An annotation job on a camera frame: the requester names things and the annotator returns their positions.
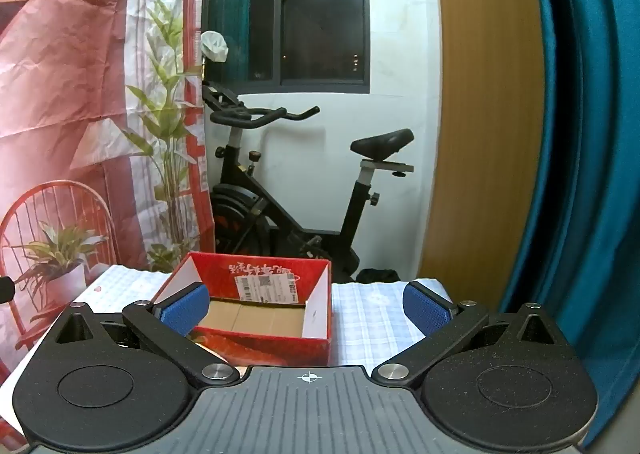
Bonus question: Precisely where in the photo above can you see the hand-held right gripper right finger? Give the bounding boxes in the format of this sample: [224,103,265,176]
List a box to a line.
[372,281,559,388]

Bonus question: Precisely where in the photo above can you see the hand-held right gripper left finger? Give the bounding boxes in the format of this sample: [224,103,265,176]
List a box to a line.
[52,283,241,389]

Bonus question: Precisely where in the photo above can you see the red strawberry cardboard box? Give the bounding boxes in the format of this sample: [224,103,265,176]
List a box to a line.
[150,251,334,368]

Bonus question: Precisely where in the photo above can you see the plaid strawberry-print sheet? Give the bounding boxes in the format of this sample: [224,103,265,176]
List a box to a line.
[0,263,453,447]

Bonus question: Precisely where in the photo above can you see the black exercise bike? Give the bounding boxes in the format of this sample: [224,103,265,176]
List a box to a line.
[202,83,416,283]

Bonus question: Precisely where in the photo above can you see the wooden door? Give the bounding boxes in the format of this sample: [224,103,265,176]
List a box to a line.
[417,0,557,309]

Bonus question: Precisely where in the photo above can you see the teal curtain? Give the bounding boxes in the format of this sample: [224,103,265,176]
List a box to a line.
[497,0,640,451]

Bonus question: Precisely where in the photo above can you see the dark window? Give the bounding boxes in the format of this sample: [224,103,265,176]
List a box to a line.
[202,0,372,95]

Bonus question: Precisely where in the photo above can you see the white cloth on handlebar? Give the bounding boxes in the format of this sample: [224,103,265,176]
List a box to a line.
[200,30,229,63]

